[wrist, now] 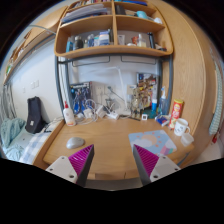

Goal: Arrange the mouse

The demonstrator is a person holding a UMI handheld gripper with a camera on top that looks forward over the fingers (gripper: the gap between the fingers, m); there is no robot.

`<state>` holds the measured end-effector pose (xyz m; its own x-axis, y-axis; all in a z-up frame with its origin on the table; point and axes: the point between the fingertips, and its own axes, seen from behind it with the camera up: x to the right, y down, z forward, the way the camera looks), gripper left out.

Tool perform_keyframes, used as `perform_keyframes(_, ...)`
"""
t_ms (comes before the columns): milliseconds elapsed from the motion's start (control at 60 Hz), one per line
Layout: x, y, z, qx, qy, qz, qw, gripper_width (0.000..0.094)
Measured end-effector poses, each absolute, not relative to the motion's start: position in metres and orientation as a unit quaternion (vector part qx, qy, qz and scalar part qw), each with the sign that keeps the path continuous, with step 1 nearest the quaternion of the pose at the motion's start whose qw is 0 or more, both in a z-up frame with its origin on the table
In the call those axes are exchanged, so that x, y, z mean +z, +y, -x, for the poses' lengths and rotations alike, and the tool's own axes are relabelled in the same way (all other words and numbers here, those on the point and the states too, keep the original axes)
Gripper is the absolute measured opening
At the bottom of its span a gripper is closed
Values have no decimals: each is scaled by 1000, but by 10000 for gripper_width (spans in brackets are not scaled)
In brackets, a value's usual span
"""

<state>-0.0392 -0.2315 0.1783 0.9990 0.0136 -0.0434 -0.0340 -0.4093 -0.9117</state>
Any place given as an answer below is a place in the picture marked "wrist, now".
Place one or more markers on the pastel cloud print mouse pad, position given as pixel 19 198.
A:
pixel 153 140

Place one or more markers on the small white cube clock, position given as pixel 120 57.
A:
pixel 144 117

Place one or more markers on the white desk lamp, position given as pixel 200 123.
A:
pixel 126 100

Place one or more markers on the wooden shelf unit with items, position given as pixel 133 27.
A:
pixel 113 50

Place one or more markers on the golden robot model figure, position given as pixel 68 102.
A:
pixel 136 103

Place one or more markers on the grey computer mouse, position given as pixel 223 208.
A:
pixel 75 142

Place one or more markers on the colourful model kit box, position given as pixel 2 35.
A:
pixel 148 83

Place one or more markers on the blue packet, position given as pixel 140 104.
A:
pixel 162 120

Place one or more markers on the blue robot model kit box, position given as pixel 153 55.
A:
pixel 80 95

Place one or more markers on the white red-capped pump lotion bottle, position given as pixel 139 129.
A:
pixel 69 116

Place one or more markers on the blue white checkered bedding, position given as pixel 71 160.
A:
pixel 33 146

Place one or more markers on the long wooden wall shelf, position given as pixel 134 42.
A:
pixel 50 20

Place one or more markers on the clear plastic cup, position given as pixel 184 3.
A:
pixel 187 139

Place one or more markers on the white mug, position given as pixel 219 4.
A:
pixel 180 127

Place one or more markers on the red yellow-lidded chips can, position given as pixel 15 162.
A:
pixel 176 113

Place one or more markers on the teal round lid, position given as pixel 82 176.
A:
pixel 153 115

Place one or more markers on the teal hanging towel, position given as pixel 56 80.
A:
pixel 217 110

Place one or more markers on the white blue-capped tube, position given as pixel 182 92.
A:
pixel 154 106

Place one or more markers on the teal blanket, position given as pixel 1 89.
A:
pixel 11 131

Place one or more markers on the white wall switch plate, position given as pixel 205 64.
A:
pixel 35 84

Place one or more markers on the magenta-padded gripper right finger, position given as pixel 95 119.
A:
pixel 161 166

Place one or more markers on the blue spray bottle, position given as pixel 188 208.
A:
pixel 163 105

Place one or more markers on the white power strip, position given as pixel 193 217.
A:
pixel 113 115

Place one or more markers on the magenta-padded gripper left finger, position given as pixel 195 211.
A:
pixel 63 166

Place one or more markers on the black bag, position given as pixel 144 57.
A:
pixel 34 115

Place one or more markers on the grey metal desk frame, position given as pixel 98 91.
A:
pixel 58 83

